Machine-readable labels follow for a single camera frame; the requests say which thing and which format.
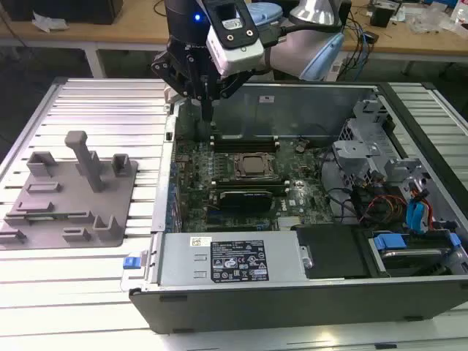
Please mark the green RAM stick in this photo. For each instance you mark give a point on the green RAM stick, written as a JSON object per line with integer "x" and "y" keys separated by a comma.
{"x": 55, "y": 216}

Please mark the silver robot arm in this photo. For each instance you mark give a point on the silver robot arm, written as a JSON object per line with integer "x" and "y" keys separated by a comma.
{"x": 292, "y": 51}

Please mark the black RAM slot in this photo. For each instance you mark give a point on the black RAM slot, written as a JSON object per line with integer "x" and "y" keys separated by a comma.
{"x": 248, "y": 137}
{"x": 248, "y": 141}
{"x": 248, "y": 183}
{"x": 248, "y": 146}
{"x": 248, "y": 179}
{"x": 248, "y": 150}

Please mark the wooden desk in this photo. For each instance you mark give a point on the wooden desk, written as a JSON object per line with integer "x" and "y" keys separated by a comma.
{"x": 128, "y": 22}

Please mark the large black equipment case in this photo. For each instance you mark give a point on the large black equipment case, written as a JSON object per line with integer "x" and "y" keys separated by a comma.
{"x": 73, "y": 11}

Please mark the white crumpled paper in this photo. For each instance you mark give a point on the white crumpled paper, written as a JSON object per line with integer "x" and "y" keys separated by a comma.
{"x": 47, "y": 22}

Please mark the silver CPU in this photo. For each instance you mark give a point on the silver CPU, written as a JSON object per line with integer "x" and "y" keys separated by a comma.
{"x": 256, "y": 164}

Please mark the tall black speaker box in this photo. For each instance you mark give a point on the tall black speaker box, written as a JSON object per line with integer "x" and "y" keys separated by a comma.
{"x": 345, "y": 11}

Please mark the black coin battery holder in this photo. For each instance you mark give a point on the black coin battery holder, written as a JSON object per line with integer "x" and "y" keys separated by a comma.
{"x": 300, "y": 146}

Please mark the small black adapter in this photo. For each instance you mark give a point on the small black adapter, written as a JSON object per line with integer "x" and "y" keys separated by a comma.
{"x": 372, "y": 36}

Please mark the grey parts rack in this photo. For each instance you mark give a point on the grey parts rack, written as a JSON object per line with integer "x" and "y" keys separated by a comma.
{"x": 109, "y": 204}

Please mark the green motherboard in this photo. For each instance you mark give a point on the green motherboard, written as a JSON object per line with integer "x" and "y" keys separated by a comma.
{"x": 303, "y": 190}

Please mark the small black box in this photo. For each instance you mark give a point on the small black box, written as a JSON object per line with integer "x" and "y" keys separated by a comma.
{"x": 384, "y": 16}

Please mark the silver metal drive cage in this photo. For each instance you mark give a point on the silver metal drive cage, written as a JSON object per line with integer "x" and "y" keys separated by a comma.
{"x": 365, "y": 124}

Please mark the silver finned heat sink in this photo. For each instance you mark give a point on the silver finned heat sink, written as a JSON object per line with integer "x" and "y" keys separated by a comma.
{"x": 291, "y": 223}

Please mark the grey power supply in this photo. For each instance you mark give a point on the grey power supply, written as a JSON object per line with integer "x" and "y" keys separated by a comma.
{"x": 175, "y": 259}

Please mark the blue case latch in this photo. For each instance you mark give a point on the blue case latch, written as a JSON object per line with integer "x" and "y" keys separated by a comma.
{"x": 131, "y": 263}

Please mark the clear plastic bags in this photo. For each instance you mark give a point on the clear plastic bags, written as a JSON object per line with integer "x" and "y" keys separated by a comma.
{"x": 431, "y": 20}

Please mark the black plastic cover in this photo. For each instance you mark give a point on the black plastic cover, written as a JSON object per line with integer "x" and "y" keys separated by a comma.
{"x": 329, "y": 252}

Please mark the red white package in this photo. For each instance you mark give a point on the red white package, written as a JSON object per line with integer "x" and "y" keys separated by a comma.
{"x": 459, "y": 11}

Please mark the black PC case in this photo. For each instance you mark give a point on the black PC case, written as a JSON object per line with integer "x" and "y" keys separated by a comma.
{"x": 256, "y": 307}

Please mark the hard disk in blue carrier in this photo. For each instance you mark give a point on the hard disk in blue carrier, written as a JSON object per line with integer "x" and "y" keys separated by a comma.
{"x": 389, "y": 242}

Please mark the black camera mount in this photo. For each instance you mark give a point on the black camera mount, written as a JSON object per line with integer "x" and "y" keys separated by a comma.
{"x": 234, "y": 38}

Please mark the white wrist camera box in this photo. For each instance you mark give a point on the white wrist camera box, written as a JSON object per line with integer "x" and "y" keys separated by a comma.
{"x": 237, "y": 55}

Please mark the grey case latch bracket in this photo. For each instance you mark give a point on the grey case latch bracket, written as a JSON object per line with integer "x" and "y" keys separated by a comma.
{"x": 170, "y": 96}

